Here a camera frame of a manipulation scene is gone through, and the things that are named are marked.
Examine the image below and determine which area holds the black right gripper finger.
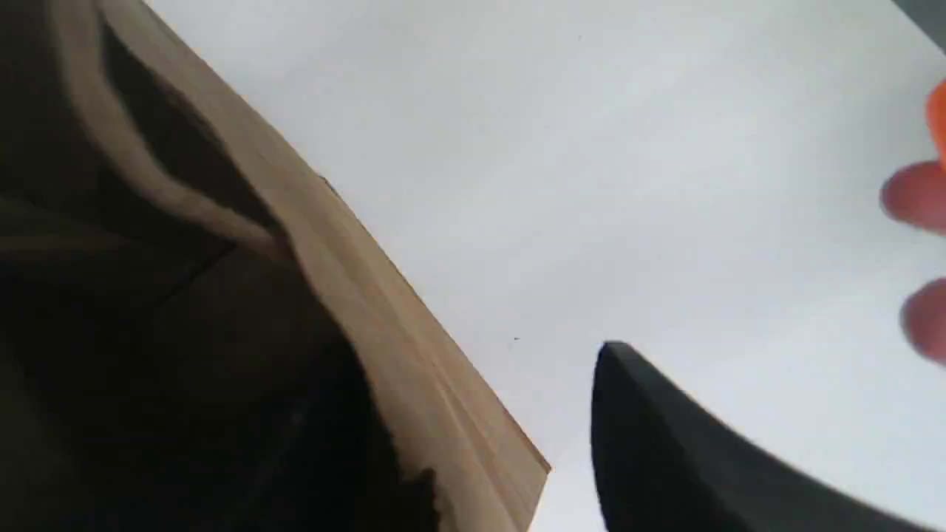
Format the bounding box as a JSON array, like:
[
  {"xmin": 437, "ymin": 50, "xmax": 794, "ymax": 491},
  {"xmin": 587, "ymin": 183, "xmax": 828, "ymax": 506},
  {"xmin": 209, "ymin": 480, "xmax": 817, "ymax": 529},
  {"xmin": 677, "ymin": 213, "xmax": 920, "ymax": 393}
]
[{"xmin": 589, "ymin": 341, "xmax": 922, "ymax": 531}]

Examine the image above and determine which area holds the person's hand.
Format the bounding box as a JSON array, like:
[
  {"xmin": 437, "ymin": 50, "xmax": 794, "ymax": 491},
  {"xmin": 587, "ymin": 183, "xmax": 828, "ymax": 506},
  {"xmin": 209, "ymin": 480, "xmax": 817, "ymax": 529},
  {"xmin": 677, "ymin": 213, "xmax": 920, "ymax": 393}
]
[{"xmin": 879, "ymin": 160, "xmax": 945, "ymax": 367}]

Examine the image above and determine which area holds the clear tube with orange cap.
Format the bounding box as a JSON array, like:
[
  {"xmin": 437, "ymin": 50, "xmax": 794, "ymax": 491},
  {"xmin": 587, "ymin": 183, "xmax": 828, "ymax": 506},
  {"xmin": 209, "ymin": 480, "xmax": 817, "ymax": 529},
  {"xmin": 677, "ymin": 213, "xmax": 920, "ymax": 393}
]
[{"xmin": 925, "ymin": 80, "xmax": 946, "ymax": 169}]

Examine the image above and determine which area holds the brown paper bag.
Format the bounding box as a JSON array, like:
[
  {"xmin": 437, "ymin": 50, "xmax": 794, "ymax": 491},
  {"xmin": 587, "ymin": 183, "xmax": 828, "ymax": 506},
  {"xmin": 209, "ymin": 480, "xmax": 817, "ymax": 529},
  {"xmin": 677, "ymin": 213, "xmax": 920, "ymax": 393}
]
[{"xmin": 2, "ymin": 1, "xmax": 550, "ymax": 531}]

